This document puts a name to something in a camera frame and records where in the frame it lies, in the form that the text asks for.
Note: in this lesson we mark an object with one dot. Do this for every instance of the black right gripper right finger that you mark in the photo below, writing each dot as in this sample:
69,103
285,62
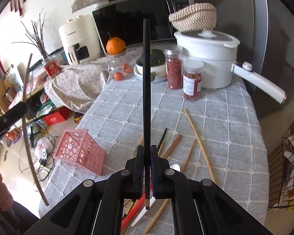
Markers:
199,207

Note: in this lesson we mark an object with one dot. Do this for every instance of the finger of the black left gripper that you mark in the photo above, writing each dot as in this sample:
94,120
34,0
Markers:
11,117

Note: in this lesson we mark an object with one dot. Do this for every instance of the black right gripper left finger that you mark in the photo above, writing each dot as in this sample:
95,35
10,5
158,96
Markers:
95,207

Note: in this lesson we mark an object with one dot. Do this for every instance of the red plastic spoon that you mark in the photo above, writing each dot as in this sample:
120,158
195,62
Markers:
132,212

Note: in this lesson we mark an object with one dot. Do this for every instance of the pink plastic utensil basket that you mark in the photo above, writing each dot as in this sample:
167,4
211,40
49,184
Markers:
78,149

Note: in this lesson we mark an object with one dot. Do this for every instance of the brown wooden chopstick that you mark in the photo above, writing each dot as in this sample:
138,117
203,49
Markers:
172,146

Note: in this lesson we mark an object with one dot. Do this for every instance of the long curved bamboo chopstick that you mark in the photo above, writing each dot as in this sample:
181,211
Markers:
204,152

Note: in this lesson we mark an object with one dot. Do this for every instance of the black chopstick gold tip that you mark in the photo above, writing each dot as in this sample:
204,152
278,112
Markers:
147,108

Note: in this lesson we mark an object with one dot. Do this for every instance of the thin black chopstick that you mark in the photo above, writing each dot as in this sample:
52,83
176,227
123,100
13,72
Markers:
161,140

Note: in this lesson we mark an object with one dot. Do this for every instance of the red cardboard box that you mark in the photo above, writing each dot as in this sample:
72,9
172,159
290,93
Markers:
58,116

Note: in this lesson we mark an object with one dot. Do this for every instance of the grey checkered tablecloth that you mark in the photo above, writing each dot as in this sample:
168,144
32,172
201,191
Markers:
225,120

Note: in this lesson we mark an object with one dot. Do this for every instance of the red tea tin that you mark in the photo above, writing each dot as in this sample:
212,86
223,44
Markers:
51,68

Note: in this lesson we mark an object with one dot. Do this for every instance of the floral cloth cover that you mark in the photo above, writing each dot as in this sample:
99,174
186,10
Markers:
76,87

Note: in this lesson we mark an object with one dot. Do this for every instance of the dry twig bouquet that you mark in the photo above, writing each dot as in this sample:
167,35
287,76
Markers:
36,36

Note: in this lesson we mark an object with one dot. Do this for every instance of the cream air fryer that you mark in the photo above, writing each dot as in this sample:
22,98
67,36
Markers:
80,40

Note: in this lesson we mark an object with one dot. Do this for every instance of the small persimmon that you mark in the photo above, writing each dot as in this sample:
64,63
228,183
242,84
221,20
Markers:
118,76

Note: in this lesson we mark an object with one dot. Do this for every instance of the clear glass jar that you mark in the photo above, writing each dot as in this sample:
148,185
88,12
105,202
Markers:
116,62

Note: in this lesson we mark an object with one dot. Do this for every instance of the short red labelled jar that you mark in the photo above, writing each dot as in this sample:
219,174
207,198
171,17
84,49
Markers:
192,78

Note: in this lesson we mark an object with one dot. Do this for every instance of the orange fruit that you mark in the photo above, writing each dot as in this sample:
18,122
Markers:
115,46

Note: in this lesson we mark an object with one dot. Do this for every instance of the white bowl with plate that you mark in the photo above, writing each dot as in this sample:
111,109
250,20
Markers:
158,73

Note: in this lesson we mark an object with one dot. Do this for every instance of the tall red goji jar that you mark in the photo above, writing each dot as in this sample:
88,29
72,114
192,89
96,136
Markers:
174,67

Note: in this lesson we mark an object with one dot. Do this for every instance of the dark green squash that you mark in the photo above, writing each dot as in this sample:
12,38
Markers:
157,58

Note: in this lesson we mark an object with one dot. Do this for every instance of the white electric cooking pot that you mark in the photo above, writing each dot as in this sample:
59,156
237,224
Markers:
218,52

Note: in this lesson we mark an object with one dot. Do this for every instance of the black microwave oven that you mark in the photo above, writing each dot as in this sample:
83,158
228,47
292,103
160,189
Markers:
124,19

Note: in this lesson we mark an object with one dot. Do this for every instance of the grey refrigerator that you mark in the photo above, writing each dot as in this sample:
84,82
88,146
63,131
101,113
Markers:
265,29

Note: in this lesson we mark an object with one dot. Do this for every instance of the woven rattan basket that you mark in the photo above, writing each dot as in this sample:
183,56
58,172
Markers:
199,16

